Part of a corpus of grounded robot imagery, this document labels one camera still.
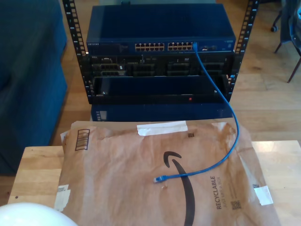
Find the blue sofa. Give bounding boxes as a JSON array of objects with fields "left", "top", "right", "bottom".
[{"left": 0, "top": 0, "right": 69, "bottom": 176}]

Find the dark chair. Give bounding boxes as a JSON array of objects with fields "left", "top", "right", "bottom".
[{"left": 274, "top": 0, "right": 301, "bottom": 84}]

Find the blue network cable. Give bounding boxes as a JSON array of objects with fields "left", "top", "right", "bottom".
[{"left": 153, "top": 41, "right": 240, "bottom": 185}]

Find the black equipment rack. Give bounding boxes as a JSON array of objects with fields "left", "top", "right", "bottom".
[{"left": 62, "top": 0, "right": 260, "bottom": 105}]

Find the blue network switch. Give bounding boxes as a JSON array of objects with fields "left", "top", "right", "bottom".
[{"left": 86, "top": 4, "right": 237, "bottom": 56}]

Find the black rack server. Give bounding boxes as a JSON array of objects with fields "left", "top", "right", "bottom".
[{"left": 79, "top": 54, "right": 236, "bottom": 77}]

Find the office chair caster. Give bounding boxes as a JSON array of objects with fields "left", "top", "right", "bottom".
[{"left": 269, "top": 10, "right": 283, "bottom": 33}]

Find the blue flat device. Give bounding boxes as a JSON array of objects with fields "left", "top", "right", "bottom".
[{"left": 90, "top": 102, "right": 233, "bottom": 122}]

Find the brown paper mailer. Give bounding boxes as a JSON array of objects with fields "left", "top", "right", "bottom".
[{"left": 53, "top": 120, "right": 282, "bottom": 226}]

